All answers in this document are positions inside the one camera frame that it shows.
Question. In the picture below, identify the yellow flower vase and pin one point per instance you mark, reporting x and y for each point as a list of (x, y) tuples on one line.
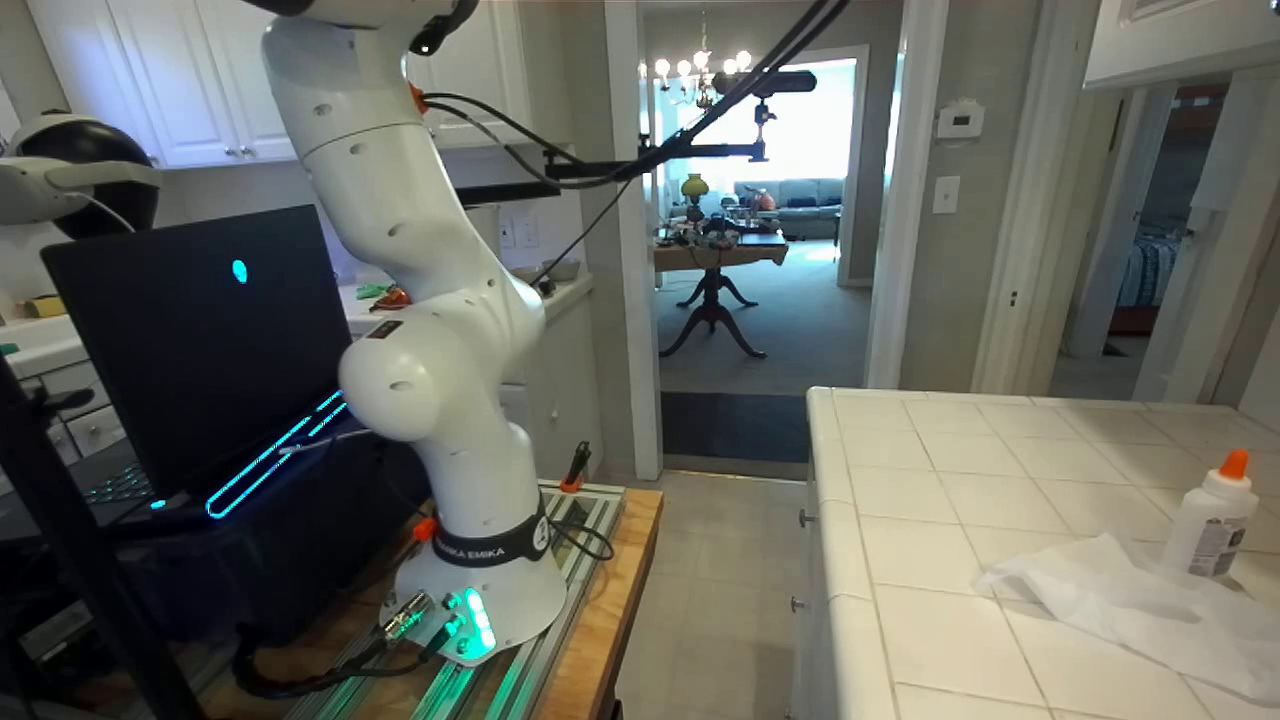
[(695, 192)]

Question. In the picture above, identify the white crumpled cloth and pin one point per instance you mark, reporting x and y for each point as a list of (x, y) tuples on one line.
[(1107, 601)]

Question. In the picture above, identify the white glue bottle orange cap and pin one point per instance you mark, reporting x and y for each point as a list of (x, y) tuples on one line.
[(1208, 520)]

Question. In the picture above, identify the black tripod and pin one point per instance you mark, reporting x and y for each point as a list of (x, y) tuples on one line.
[(81, 574)]

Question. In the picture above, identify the lit chandelier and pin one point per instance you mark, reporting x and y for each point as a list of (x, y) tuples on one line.
[(702, 68)]

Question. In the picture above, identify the white kitchen cabinets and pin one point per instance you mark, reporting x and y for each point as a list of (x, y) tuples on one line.
[(172, 75)]

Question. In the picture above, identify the black white headset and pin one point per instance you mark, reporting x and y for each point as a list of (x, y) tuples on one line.
[(81, 167)]

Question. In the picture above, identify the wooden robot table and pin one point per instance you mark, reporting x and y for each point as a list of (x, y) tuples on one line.
[(604, 624)]

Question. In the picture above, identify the grey sofa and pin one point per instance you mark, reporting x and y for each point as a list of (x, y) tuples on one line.
[(802, 206)]

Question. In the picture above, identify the black laptop blue light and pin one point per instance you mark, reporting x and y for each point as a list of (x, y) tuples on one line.
[(202, 346)]

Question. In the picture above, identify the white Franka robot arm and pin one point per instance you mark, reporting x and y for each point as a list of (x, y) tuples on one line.
[(443, 374)]

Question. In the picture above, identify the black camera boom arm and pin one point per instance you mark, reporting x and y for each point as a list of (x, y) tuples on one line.
[(600, 171)]

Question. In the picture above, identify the white wall cabinet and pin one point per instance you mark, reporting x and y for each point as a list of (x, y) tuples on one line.
[(1187, 46)]

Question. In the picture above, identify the red black clamp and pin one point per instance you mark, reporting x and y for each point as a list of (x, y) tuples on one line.
[(572, 469)]

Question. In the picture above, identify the white thermostat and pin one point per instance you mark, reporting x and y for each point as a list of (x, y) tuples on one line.
[(963, 116)]

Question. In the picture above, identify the white light switch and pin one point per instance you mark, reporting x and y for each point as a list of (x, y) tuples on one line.
[(944, 192)]

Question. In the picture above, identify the dark pedestal dining table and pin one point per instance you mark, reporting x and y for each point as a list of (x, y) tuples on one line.
[(714, 284)]

